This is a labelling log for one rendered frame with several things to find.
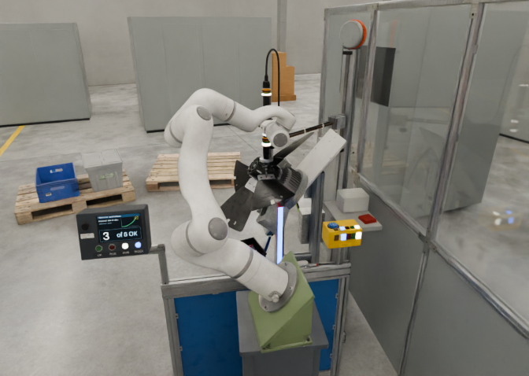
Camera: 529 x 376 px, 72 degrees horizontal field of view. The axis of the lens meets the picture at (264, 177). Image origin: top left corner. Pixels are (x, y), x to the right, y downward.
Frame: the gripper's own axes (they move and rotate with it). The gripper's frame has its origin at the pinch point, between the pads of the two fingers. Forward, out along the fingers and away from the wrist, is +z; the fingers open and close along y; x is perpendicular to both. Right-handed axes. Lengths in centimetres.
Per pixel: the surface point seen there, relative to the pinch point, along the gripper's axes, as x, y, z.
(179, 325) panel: -89, -49, -36
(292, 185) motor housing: -36.5, 14.4, 0.7
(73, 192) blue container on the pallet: -129, -177, 223
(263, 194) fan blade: -32.4, -4.7, -16.4
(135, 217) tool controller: -26, -61, -40
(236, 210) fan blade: -49, -17, 1
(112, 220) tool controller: -27, -70, -40
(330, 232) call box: -42, 22, -41
